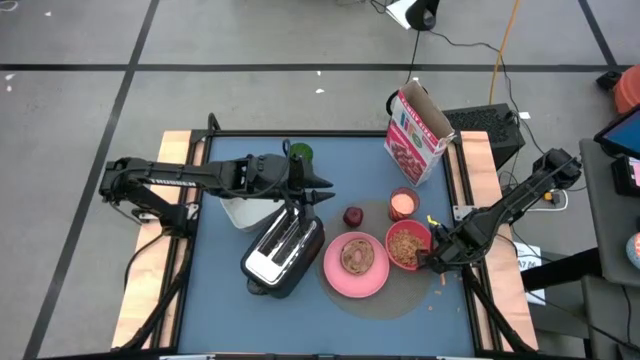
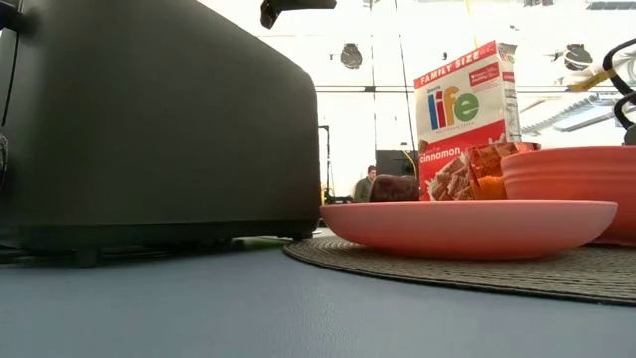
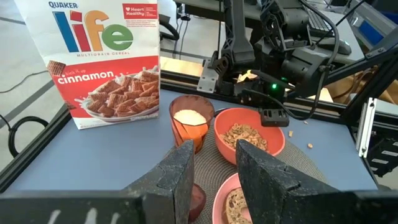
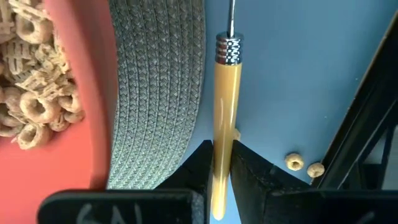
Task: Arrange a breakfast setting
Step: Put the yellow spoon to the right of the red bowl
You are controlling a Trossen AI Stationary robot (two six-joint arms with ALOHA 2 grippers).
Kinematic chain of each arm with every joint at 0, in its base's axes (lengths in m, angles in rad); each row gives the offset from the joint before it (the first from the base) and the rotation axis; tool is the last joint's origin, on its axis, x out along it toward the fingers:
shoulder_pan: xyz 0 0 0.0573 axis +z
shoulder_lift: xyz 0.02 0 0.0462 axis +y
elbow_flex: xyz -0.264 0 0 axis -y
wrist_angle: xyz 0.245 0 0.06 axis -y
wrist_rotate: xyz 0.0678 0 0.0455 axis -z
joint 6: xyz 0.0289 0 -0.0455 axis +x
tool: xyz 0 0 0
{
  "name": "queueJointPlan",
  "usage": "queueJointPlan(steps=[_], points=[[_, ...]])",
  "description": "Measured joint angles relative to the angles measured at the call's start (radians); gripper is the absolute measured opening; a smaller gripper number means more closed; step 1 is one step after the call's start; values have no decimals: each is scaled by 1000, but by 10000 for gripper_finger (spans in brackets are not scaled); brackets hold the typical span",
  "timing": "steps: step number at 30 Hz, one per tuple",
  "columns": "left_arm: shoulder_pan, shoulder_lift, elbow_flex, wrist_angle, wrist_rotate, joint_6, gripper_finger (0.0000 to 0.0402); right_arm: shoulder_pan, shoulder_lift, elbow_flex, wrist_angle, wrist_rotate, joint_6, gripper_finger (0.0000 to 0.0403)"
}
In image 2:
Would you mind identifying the Life cinnamon cereal box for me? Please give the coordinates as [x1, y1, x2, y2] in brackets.
[413, 40, 522, 202]

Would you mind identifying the dark red apple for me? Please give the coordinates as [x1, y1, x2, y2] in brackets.
[369, 173, 421, 203]

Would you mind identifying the black round ceiling fixture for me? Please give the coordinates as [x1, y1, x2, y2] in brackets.
[564, 43, 595, 71]
[340, 43, 364, 71]

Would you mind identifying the black and silver toaster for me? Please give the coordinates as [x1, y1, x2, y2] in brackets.
[0, 0, 323, 269]

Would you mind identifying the black equipment box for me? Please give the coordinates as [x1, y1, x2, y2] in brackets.
[375, 148, 419, 178]

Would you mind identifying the person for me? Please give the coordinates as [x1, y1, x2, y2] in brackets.
[353, 164, 378, 204]

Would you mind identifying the pink cup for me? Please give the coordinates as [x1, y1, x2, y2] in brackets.
[466, 141, 542, 201]

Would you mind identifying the pink round plate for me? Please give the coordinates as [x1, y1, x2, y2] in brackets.
[320, 199, 619, 261]

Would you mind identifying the round woven grey placemat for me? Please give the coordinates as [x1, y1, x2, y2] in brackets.
[282, 234, 636, 307]

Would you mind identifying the red round bowl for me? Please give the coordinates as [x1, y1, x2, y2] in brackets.
[500, 145, 636, 248]

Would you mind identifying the black hanging cable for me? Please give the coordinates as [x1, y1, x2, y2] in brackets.
[395, 0, 416, 81]

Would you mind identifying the yellow cable tag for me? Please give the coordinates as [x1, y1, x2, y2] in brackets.
[568, 68, 618, 93]

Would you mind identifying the black looped gripper cable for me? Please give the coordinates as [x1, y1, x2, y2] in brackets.
[601, 37, 636, 131]

